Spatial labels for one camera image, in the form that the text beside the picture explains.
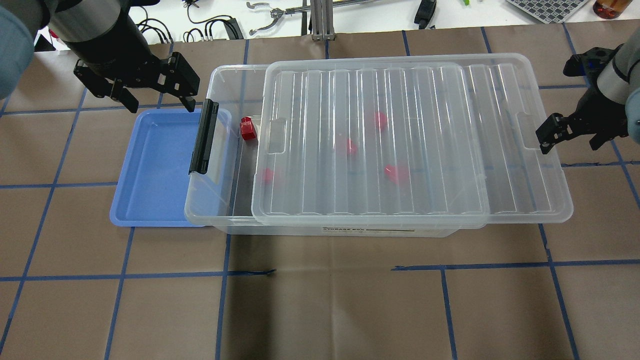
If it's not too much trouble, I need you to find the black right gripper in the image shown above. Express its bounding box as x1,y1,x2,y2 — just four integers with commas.
535,47,629,154

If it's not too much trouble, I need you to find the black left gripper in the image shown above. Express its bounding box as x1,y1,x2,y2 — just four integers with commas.
73,50,201,114

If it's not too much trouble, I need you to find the red block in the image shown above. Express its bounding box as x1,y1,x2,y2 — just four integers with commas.
384,164,410,186
240,116,258,142
337,137,358,157
374,111,389,132
261,168,275,185

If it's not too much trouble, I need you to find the clear plastic box lid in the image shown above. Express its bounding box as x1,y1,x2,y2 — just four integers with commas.
251,53,574,230

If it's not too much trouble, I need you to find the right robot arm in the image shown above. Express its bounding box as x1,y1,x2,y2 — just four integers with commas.
535,30,640,155

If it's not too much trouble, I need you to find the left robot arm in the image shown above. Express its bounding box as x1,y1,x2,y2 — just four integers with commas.
0,0,201,113

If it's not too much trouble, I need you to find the blue plastic tray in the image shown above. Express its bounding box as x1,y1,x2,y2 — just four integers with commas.
109,108,235,227

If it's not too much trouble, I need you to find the clear plastic storage box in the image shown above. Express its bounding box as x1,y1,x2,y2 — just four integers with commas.
184,57,490,237

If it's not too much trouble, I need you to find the grey keyboard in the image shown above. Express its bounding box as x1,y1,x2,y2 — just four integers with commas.
506,0,590,24

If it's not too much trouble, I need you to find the amber bottle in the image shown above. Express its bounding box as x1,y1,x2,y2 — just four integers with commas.
591,0,633,20

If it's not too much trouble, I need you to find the metal tongs tool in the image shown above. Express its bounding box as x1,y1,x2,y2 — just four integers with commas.
246,0,370,36

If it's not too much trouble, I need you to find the black handheld device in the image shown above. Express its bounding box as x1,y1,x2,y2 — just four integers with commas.
413,0,437,30

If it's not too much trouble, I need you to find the black box latch handle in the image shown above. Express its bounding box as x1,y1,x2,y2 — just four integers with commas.
189,98,220,174

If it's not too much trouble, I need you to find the black cables bundle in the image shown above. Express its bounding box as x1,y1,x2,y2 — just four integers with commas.
132,0,244,45

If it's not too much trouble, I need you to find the aluminium frame post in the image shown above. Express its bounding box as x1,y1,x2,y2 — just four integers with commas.
310,0,336,42

